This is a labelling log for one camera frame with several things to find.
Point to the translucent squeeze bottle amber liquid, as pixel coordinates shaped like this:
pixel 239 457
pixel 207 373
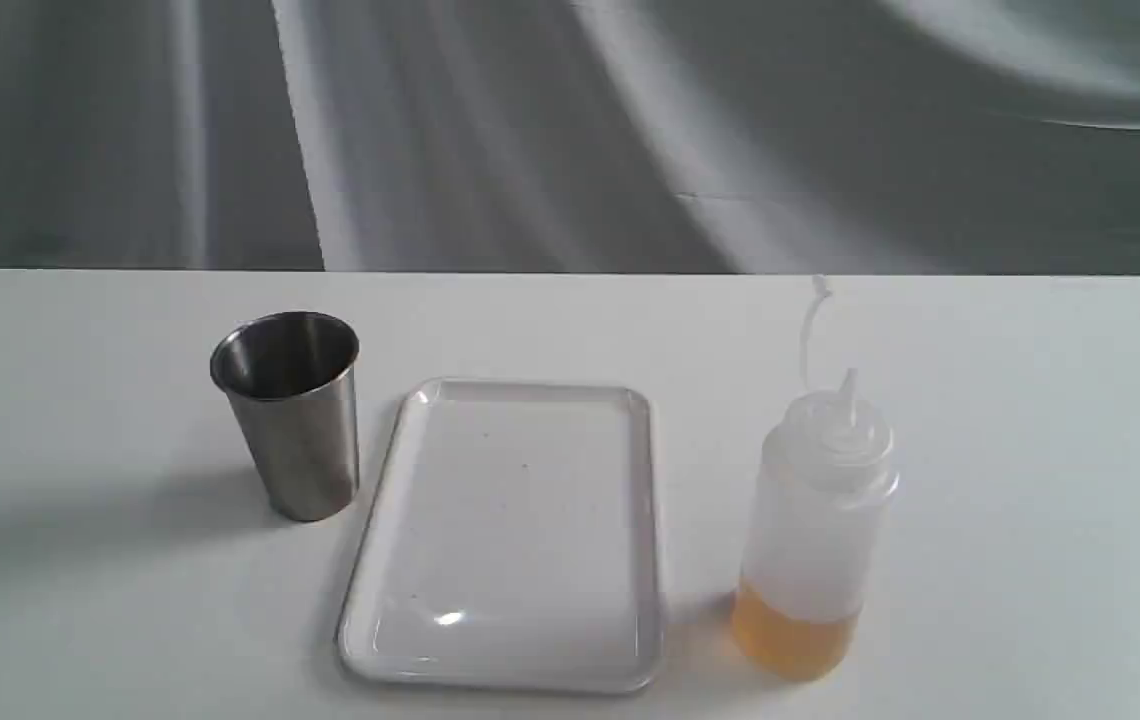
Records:
pixel 827 475

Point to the stainless steel cup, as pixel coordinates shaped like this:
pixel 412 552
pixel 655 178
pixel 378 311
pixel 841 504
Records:
pixel 289 378

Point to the white plastic tray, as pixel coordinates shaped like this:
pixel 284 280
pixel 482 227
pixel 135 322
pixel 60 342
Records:
pixel 512 543

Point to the grey backdrop cloth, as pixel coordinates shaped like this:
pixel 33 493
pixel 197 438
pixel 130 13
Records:
pixel 754 137

